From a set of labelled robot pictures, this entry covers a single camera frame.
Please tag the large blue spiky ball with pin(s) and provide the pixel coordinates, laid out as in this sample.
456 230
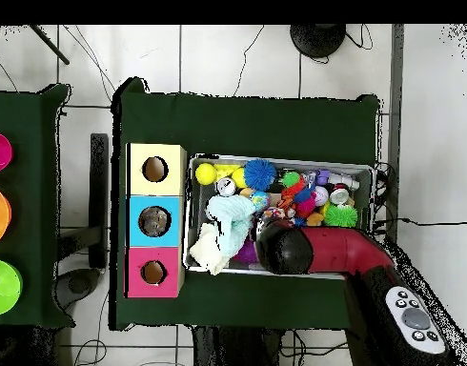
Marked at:
260 174

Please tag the grey floor base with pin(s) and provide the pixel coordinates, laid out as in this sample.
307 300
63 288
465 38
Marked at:
79 286

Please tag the black round floor base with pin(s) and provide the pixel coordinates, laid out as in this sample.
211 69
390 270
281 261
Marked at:
317 40

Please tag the globe print ball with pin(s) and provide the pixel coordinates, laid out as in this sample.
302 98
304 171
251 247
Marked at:
260 200

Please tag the crushed black and red can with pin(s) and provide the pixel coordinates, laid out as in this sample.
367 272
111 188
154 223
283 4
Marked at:
339 196

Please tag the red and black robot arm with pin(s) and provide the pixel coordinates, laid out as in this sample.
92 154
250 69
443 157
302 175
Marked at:
344 249

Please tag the cream waffle cloth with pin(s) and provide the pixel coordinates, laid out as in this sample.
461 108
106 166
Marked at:
207 251

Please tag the mint green waffle cloth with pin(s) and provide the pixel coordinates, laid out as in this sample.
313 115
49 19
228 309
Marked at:
233 221

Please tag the dark green side tablecloth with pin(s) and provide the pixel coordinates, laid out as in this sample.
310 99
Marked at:
27 209

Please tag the wooden box with three holes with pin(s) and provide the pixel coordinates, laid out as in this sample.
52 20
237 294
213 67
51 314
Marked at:
172 267

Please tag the purple spiky ball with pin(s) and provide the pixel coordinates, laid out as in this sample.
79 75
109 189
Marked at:
245 253

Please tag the green plastic bowl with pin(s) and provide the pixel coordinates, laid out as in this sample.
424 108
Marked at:
3 288

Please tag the rainbow spiky caterpillar toy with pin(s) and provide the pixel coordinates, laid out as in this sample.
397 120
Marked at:
304 206

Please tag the black rod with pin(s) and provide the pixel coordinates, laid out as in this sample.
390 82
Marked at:
50 45

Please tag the light green spiky ball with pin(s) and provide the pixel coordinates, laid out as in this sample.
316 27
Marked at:
341 216

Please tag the yellow tennis ball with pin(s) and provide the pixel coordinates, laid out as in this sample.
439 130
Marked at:
206 174

